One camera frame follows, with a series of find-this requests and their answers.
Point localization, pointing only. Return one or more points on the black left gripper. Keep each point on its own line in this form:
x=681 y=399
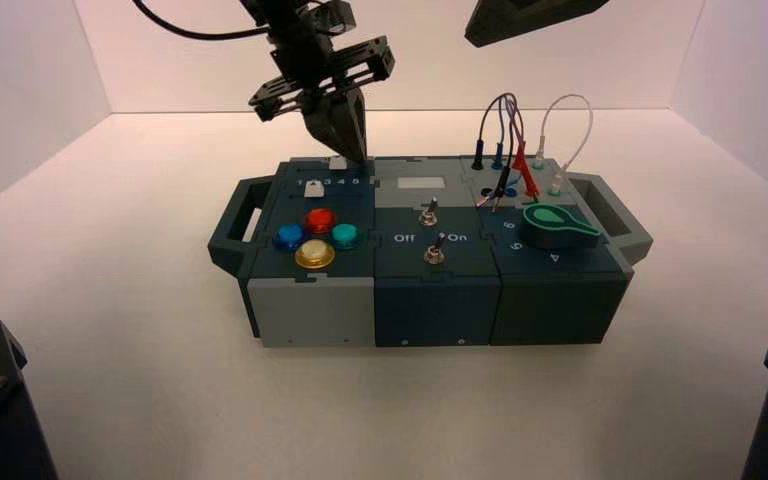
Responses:
x=311 y=69

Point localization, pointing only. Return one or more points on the olive right gripper finger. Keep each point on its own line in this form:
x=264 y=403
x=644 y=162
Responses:
x=523 y=20

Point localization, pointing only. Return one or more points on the white slider knob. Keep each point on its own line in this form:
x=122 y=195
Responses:
x=314 y=191
x=337 y=164

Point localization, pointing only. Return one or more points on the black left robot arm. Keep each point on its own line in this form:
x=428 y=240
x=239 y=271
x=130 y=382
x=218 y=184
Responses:
x=278 y=16

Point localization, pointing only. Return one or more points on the red round push button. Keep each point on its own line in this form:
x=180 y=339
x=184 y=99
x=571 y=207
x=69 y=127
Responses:
x=320 y=220

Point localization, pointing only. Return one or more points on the small grey display screen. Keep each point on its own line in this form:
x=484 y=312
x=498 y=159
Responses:
x=422 y=185

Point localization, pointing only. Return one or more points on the teal round push button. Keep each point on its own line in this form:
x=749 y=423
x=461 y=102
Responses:
x=345 y=235

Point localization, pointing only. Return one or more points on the blue round push button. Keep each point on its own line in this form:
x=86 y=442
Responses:
x=290 y=236

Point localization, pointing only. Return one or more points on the yellow round push button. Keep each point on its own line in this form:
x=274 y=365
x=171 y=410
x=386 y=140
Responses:
x=315 y=254

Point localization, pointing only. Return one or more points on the blue grey modular task box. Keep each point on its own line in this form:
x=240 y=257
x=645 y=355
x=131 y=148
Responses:
x=437 y=298

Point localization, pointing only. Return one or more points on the green rotary pointer knob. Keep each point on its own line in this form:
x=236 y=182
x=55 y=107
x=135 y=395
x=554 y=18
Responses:
x=556 y=228

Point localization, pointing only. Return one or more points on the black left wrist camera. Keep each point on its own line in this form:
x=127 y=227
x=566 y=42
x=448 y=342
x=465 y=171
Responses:
x=336 y=14

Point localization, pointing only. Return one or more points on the metal toggle switch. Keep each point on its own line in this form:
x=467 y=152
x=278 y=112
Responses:
x=430 y=213
x=434 y=252

